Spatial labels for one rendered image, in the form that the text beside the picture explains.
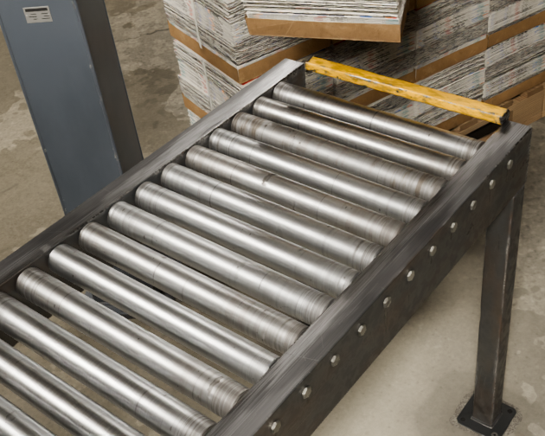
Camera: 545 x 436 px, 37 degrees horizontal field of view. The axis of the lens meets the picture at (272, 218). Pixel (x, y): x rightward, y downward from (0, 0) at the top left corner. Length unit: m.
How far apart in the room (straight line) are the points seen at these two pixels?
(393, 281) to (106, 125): 1.01
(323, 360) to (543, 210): 1.61
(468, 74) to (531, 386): 1.01
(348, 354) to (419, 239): 0.22
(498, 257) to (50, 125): 1.08
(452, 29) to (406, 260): 1.37
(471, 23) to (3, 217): 1.63
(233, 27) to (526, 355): 1.09
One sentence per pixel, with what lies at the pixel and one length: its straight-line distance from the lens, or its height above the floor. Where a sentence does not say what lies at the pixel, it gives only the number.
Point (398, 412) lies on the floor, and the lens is 2.05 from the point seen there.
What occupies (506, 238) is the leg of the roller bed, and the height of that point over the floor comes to 0.58.
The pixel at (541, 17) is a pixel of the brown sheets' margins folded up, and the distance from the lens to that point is 2.81.
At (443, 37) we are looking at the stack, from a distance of 2.50.
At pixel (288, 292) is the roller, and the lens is 1.19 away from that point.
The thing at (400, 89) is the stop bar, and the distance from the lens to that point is 1.59.
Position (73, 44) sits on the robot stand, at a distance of 1.92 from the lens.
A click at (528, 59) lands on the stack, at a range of 2.84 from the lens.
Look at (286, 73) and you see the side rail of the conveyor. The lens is 1.70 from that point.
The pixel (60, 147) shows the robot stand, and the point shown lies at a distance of 2.08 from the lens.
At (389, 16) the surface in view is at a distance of 1.49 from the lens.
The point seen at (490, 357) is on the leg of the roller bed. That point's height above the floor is 0.24.
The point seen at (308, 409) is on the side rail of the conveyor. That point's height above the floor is 0.74.
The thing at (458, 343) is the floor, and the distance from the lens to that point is 2.19.
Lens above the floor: 1.62
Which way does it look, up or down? 39 degrees down
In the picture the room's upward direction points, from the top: 8 degrees counter-clockwise
